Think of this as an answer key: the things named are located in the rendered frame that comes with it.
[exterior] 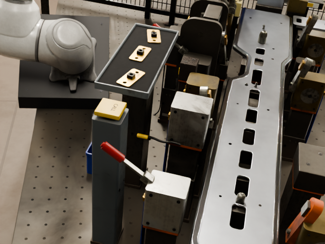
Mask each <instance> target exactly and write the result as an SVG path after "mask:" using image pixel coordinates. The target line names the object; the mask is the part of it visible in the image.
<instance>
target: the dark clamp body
mask: <svg viewBox="0 0 325 244"><path fill-rule="evenodd" d="M184 56H187V57H192V58H197V59H199V63H198V69H197V73H200V74H205V75H209V72H210V67H211V62H212V57H211V56H209V55H204V54H198V53H193V52H188V53H187V54H184Z"/></svg>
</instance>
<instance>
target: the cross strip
mask: <svg viewBox="0 0 325 244"><path fill-rule="evenodd" d="M296 19H301V20H302V23H298V22H297V21H296ZM307 20H308V17H302V16H296V15H294V16H293V24H295V25H296V28H302V29H304V28H305V26H306V22H307ZM312 30H316V31H323V32H325V21H324V20H317V22H316V24H315V25H314V27H313V29H312Z"/></svg>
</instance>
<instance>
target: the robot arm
mask: <svg viewBox="0 0 325 244"><path fill-rule="evenodd" d="M96 43H97V41H96V39H95V38H92V37H91V35H90V33H89V31H88V30H87V28H86V27H85V26H84V25H83V24H82V23H80V22H79V21H77V20H74V19H71V18H61V19H57V20H44V19H41V15H40V11H39V7H38V5H37V4H36V2H35V1H34V0H0V55H1V56H4V57H8V58H12V59H17V60H22V61H35V62H40V63H44V64H47V65H50V66H51V73H50V76H49V79H50V81H51V82H57V81H69V86H70V90H71V91H72V92H74V91H76V87H77V81H89V82H94V81H95V80H96V78H97V76H96V73H95V47H96Z"/></svg>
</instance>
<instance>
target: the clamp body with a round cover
mask: <svg viewBox="0 0 325 244"><path fill-rule="evenodd" d="M219 80H220V79H219V78H218V77H216V76H210V75H205V74H200V73H195V72H191V73H190V74H189V77H188V80H187V83H186V85H185V89H184V90H183V92H184V93H189V94H194V95H199V96H200V86H209V90H211V97H212V99H213V104H212V109H211V118H212V114H213V110H214V105H215V100H216V95H217V90H218V85H219Z"/></svg>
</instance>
